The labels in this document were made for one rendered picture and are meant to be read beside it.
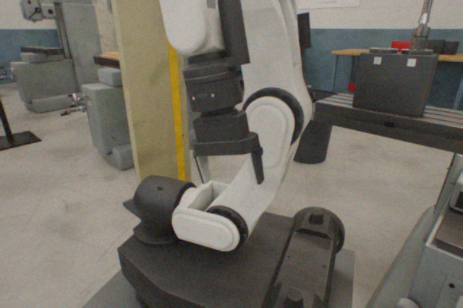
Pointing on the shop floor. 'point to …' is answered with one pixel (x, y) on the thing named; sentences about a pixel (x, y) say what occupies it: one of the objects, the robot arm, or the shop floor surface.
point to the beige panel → (152, 92)
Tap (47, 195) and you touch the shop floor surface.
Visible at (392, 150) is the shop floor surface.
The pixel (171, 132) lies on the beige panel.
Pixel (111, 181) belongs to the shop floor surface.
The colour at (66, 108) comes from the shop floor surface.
